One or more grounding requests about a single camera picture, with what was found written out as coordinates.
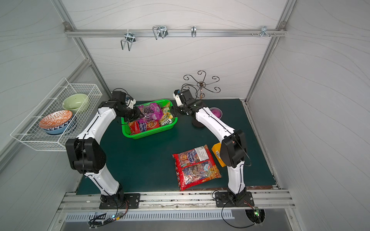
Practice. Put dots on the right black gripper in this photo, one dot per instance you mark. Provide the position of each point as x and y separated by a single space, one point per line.
185 108

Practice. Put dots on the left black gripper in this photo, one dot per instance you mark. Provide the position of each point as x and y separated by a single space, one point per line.
134 113

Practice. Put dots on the green plastic basket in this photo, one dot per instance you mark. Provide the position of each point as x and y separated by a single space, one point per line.
126 130

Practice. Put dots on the red cookie bag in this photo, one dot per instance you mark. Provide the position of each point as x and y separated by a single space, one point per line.
140 126

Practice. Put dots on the purple snack bag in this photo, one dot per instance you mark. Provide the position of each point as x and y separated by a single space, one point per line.
151 112

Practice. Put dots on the large red candy bag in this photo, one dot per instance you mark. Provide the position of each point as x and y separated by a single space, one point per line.
194 167

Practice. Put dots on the green Fox's candy bag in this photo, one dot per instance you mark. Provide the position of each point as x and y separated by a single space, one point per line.
167 117

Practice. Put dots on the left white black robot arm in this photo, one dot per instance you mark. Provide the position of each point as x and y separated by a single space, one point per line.
87 156

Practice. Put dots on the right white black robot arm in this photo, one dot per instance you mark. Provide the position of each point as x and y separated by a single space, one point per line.
233 150

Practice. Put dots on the purple small bowl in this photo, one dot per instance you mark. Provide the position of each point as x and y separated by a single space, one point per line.
217 112

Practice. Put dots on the light green bowl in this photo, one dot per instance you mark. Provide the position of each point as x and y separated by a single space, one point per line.
77 103

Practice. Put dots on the yellow orange snack bag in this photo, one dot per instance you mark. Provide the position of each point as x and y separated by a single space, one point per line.
216 150

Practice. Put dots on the dark green table mat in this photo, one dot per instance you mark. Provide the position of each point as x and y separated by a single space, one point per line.
147 164

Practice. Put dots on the orange patterned bowl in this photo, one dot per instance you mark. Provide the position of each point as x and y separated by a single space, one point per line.
55 119

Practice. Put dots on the blue bowl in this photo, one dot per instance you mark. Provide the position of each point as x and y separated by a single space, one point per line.
68 126

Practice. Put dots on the metal double hook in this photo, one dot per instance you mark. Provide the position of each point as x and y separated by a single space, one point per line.
127 41

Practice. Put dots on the small metal hook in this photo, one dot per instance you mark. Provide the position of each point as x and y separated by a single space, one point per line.
193 31

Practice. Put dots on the metal loop hook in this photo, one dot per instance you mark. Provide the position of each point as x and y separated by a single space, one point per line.
160 32

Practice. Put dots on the white perforated vent strip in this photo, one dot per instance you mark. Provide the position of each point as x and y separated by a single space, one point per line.
152 215

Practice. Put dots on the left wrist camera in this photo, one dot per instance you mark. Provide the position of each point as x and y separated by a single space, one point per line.
130 102

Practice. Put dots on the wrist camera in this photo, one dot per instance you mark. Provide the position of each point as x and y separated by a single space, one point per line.
130 102
177 99

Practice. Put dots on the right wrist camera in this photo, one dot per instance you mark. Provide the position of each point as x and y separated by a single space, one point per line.
177 99

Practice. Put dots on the white wire wall basket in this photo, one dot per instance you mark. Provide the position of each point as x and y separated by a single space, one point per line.
30 134

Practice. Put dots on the aluminium wall rail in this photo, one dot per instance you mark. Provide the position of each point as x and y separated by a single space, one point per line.
172 33

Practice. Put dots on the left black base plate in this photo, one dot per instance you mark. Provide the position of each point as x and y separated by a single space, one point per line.
133 200

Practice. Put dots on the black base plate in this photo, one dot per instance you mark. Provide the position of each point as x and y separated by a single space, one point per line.
133 200
229 200

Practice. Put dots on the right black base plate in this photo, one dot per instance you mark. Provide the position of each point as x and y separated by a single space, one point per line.
229 200

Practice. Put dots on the aluminium front frame rail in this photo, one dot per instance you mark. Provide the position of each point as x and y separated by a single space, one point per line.
203 200

